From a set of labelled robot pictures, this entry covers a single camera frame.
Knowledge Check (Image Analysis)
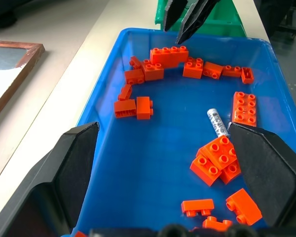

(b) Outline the large orange eight-stud brick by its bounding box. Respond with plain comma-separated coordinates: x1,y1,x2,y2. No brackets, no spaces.
149,45,189,69

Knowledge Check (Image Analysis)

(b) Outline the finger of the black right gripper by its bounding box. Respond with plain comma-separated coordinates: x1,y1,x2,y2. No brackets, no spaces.
163,0,188,32
176,0,219,45

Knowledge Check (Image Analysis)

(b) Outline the orange four-stud brick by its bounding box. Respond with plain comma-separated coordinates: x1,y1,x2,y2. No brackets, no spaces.
141,59,165,82
201,135,238,171
189,148,223,187
183,57,204,80

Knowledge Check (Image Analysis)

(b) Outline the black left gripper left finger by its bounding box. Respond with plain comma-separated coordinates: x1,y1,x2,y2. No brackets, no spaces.
0,121,100,237

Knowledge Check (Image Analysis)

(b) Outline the green plastic bin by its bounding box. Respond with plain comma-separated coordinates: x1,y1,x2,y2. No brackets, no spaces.
154,0,246,39

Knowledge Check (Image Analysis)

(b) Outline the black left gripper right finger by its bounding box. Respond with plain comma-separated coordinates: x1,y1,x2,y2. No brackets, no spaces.
228,123,296,229

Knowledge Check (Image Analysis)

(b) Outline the small orange brick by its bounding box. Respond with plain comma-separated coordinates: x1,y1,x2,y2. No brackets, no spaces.
241,67,255,85
117,83,133,102
129,56,143,70

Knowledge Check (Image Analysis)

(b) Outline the wood-framed board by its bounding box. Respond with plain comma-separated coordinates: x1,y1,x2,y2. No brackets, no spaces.
0,40,46,126

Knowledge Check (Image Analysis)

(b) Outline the blue plastic bin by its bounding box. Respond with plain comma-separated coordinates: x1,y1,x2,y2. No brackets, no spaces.
71,27,296,237

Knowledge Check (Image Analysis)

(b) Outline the black metal frame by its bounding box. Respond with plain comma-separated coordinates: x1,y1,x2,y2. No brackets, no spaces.
258,0,296,39

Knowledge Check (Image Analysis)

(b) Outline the flat orange eight-stud brick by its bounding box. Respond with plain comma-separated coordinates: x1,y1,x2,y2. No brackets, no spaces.
231,91,258,127

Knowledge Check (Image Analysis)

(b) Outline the white printed battery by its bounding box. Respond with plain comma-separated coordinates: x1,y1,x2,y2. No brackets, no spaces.
206,108,231,138

